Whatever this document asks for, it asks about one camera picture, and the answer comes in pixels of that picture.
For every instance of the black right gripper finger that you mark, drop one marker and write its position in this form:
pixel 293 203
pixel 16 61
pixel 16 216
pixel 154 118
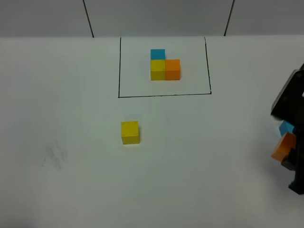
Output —
pixel 294 161

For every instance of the orange template block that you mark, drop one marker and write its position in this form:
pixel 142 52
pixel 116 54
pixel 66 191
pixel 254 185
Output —
pixel 172 69

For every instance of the yellow template block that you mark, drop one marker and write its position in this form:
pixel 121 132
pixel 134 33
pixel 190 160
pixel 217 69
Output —
pixel 157 69

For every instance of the blue template block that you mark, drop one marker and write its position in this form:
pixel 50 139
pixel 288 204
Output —
pixel 157 54

